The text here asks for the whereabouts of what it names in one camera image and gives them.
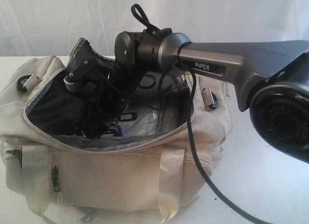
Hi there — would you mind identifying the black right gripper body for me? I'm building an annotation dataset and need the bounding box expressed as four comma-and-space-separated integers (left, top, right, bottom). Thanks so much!
72, 55, 136, 121

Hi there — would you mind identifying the bunch of keys with tags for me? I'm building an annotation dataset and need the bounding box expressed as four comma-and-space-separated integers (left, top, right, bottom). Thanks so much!
73, 112, 138, 140

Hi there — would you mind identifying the cream canvas duffel bag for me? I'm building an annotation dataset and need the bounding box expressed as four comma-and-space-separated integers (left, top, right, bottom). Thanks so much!
0, 56, 232, 224

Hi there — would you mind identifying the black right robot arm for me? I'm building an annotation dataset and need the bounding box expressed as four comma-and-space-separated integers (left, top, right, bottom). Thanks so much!
65, 28, 309, 161

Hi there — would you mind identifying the clear plastic pouch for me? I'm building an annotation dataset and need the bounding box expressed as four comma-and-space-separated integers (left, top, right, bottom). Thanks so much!
118, 107, 184, 137

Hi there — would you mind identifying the white backdrop curtain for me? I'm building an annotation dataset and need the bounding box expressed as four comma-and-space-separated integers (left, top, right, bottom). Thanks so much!
0, 0, 309, 56

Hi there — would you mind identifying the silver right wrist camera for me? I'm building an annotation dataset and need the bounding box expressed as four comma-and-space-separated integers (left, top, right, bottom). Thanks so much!
64, 38, 102, 92

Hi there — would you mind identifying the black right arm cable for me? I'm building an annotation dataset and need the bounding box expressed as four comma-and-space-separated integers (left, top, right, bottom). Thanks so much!
130, 3, 244, 224

